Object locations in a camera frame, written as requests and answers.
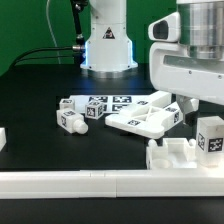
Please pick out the white marker base sheet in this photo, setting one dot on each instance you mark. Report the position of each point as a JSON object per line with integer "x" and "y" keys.
{"x": 112, "y": 104}

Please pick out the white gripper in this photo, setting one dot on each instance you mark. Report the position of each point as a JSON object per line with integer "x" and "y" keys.
{"x": 172, "y": 70}

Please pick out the white chair backrest frame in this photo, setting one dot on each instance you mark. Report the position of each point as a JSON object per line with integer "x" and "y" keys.
{"x": 149, "y": 117}

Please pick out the white chair seat part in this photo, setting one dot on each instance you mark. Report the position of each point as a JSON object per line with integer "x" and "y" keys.
{"x": 177, "y": 153}

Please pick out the white cube nut with marker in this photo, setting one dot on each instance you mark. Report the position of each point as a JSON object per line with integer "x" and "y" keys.
{"x": 94, "y": 109}

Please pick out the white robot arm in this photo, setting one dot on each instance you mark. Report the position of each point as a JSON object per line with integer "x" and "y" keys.
{"x": 181, "y": 40}

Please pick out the white U-shaped fence frame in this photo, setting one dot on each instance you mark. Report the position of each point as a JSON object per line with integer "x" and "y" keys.
{"x": 133, "y": 183}

